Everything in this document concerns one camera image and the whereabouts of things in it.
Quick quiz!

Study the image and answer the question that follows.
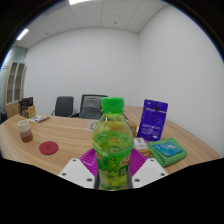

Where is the white and brown cup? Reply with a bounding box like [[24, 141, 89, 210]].
[[17, 119, 34, 143]]

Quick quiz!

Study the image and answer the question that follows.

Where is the small tan box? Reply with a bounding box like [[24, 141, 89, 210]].
[[133, 137, 152, 156]]

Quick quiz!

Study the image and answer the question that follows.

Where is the printed leaflet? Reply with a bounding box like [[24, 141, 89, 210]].
[[28, 114, 50, 123]]

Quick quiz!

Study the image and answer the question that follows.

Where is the flat round red coaster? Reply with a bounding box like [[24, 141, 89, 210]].
[[38, 140, 60, 156]]

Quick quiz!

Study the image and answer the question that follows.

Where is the green drink bottle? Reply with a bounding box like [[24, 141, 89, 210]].
[[91, 96, 135, 192]]

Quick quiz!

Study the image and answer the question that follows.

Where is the wooden shelf cabinet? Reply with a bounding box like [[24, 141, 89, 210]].
[[3, 61, 28, 118]]

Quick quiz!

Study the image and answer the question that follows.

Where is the black office chair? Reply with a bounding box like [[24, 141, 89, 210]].
[[51, 96, 75, 118]]

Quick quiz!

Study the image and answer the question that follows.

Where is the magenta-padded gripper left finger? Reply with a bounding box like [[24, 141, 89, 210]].
[[58, 148, 99, 190]]

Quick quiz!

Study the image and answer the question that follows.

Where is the blue packet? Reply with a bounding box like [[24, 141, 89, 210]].
[[153, 141, 184, 158]]

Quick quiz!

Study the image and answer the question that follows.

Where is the purple pouch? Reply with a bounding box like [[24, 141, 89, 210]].
[[136, 98, 169, 142]]

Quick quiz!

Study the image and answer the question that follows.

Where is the brown cardboard box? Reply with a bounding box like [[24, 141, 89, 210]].
[[25, 104, 37, 119]]

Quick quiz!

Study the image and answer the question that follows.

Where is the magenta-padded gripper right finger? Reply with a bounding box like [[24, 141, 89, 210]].
[[128, 148, 169, 190]]

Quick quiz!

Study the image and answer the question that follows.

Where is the black carton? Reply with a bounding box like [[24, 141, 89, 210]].
[[18, 96, 34, 116]]

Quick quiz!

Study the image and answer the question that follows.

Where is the green cloth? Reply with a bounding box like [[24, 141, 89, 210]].
[[147, 137, 188, 168]]

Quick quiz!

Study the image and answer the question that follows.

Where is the long ceiling light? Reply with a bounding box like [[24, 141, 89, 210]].
[[16, 28, 30, 42], [68, 0, 91, 6]]

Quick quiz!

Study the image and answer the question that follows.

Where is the mesh-back office chair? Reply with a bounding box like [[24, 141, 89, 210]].
[[71, 93, 109, 120]]

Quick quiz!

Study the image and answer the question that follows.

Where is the wooden side desk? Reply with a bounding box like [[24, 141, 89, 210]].
[[123, 105, 144, 122]]

